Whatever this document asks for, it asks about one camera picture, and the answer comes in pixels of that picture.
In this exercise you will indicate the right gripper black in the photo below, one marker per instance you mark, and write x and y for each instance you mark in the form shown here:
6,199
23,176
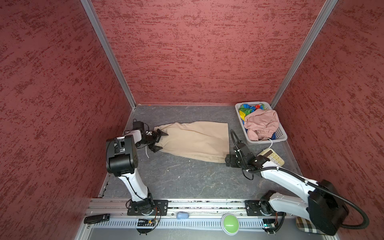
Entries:
235,157

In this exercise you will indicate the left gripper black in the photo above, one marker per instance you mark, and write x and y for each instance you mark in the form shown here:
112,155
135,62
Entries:
156,138

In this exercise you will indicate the beige shorts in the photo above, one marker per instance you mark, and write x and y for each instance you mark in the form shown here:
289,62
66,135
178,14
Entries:
201,140

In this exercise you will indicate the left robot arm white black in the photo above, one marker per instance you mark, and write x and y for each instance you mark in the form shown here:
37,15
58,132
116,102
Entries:
122,162

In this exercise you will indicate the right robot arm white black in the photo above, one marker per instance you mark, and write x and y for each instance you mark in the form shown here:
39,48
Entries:
312,201

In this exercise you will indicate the pink shorts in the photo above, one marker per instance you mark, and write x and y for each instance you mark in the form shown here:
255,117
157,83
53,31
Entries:
261,124

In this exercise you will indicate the colourful shorts in basket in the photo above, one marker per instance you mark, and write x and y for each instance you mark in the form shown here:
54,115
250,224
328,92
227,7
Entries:
246,109

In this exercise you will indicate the cream calculator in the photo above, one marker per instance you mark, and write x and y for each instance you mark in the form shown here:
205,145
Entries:
272,156

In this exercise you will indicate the green round button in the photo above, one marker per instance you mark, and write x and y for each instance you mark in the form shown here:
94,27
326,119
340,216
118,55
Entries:
230,224

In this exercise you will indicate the right circuit board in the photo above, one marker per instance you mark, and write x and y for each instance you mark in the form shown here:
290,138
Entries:
270,226

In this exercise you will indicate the circuit board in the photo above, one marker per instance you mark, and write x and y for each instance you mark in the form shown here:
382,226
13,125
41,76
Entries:
145,226
270,226

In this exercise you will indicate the small blue oval object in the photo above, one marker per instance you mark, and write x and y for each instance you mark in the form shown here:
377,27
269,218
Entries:
182,215

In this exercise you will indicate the left circuit board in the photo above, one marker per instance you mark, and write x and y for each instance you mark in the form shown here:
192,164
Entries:
145,226

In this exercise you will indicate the plaid glasses case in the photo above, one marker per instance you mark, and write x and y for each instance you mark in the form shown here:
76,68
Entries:
307,226

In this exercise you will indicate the black flat remote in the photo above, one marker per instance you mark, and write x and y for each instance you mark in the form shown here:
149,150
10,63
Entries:
96,219

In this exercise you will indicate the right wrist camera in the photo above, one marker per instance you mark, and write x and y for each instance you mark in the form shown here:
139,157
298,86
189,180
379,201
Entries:
233,161

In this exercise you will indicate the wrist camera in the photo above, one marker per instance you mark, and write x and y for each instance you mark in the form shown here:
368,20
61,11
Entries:
141,126
233,161

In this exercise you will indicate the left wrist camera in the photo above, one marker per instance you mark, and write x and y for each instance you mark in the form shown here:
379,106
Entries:
141,126

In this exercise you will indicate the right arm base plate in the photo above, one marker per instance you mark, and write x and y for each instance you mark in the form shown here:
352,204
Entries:
260,209

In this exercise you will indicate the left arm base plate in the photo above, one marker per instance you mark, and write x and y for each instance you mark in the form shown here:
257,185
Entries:
145,208

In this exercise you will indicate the aluminium front rail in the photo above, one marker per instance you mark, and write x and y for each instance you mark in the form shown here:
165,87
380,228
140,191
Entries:
197,208

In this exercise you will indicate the aluminium corner post left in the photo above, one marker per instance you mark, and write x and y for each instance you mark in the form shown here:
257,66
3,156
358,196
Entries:
97,26

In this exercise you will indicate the aluminium corner post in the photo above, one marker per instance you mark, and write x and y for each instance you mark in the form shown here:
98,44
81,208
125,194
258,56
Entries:
317,26
97,26

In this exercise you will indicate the aluminium corner post right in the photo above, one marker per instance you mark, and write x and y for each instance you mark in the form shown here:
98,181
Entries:
317,26

